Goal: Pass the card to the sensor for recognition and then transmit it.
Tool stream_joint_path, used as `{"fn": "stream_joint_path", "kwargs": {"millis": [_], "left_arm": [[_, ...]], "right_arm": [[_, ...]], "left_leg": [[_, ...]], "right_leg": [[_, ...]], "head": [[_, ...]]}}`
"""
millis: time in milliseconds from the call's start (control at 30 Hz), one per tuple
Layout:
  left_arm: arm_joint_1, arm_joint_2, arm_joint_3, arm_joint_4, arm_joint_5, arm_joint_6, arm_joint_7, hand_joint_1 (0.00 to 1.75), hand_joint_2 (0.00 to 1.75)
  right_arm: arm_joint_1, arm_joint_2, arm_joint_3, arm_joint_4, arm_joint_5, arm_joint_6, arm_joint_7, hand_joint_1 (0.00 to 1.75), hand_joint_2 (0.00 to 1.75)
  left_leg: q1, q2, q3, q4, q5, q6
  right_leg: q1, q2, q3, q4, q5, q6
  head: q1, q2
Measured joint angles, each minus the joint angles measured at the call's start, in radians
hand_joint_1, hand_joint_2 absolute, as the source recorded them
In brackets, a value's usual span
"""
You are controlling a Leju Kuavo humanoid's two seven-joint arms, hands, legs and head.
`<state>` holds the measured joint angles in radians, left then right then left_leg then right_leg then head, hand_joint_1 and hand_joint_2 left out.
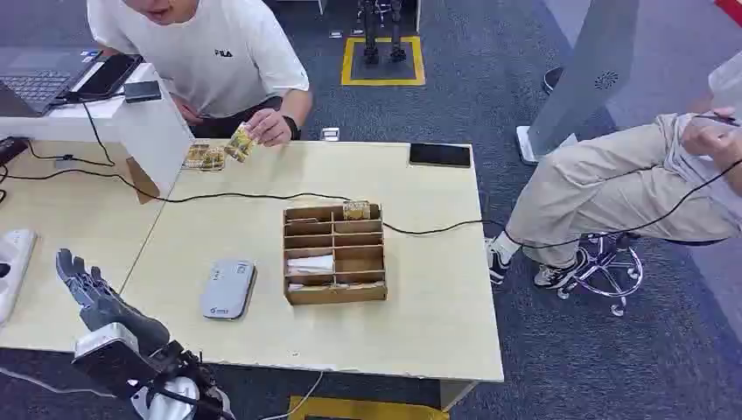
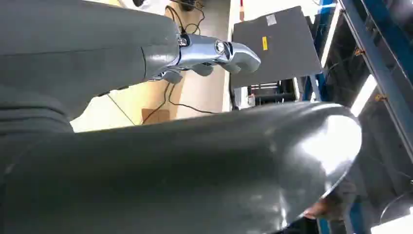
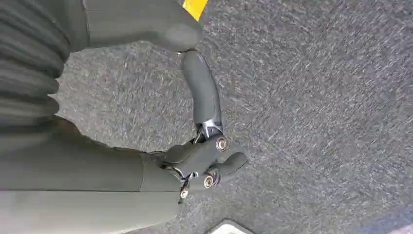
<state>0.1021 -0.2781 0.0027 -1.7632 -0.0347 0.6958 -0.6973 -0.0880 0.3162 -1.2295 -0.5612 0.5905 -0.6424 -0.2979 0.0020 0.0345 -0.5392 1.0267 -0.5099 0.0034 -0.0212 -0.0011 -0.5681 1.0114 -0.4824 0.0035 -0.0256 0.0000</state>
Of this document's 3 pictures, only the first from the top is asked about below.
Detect black phone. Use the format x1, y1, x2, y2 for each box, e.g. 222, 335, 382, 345
408, 142, 473, 170

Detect white cable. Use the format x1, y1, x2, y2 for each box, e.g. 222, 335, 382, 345
257, 370, 326, 420

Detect thin black charging cable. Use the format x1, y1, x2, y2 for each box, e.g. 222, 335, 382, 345
25, 101, 117, 169

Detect yellow bordered floor mat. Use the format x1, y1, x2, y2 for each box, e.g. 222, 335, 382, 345
340, 35, 427, 88

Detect person's hand with watch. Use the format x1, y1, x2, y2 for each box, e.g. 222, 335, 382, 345
245, 108, 293, 148

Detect black power adapter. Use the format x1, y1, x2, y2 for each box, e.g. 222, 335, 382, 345
0, 136, 30, 167

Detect white desk riser shelf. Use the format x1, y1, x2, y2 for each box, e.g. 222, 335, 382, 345
0, 61, 196, 205

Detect white card strip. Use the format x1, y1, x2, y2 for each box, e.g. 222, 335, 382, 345
287, 281, 386, 292

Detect small dark grey box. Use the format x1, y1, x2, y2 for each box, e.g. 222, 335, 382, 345
122, 80, 164, 105

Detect long black cable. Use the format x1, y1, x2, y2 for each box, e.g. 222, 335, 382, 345
0, 157, 742, 251

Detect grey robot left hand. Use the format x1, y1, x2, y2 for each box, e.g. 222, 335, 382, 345
55, 248, 172, 356

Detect person in white shirt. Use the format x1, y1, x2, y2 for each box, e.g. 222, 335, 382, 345
86, 0, 315, 149

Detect white card stack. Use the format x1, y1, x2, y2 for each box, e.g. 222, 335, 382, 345
286, 254, 336, 277

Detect black robot legs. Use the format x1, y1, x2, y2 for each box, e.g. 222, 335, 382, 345
354, 0, 410, 66

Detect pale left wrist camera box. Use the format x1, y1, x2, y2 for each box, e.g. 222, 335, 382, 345
72, 322, 175, 401

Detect yellow patterned card stack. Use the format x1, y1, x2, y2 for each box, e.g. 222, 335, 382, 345
181, 143, 228, 172

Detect white power strip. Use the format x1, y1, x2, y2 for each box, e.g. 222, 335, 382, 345
0, 227, 39, 327

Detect black tablet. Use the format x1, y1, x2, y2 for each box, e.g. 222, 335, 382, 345
73, 52, 145, 103

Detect grey flat card reader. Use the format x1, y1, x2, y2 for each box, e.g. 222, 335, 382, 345
200, 259, 258, 322

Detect seated person in beige trousers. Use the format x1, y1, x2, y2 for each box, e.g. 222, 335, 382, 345
485, 51, 742, 291

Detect white floor stand pillar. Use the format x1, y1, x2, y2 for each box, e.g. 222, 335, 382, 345
514, 0, 642, 166

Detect yellow floor tape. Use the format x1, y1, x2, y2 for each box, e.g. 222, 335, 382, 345
287, 395, 451, 420

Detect grey laptop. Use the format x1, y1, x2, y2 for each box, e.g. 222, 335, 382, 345
0, 47, 103, 119

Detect chrome swivel stool base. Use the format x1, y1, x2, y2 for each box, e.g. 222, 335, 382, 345
555, 231, 645, 319

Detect wooden compartment box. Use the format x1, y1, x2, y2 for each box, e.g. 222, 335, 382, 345
282, 201, 389, 307

